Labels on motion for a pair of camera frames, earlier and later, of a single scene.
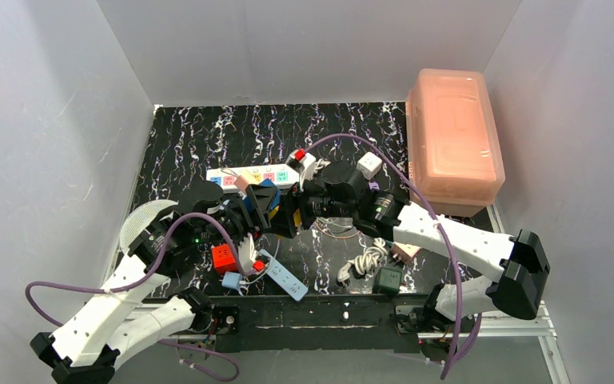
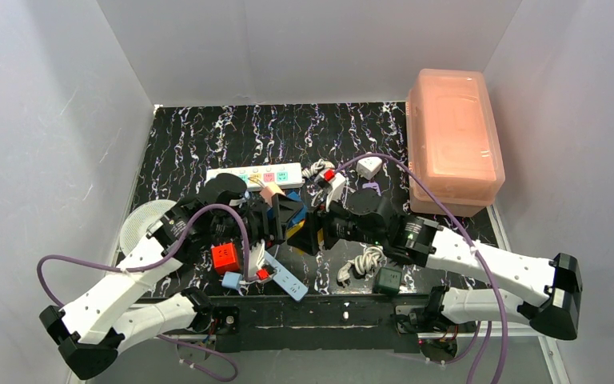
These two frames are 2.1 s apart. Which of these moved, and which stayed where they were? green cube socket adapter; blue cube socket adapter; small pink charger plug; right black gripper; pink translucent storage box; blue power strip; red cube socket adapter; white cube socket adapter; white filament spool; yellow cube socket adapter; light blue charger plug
Moved: small pink charger plug; blue cube socket adapter; yellow cube socket adapter; right black gripper
Stayed: white filament spool; pink translucent storage box; green cube socket adapter; blue power strip; white cube socket adapter; light blue charger plug; red cube socket adapter
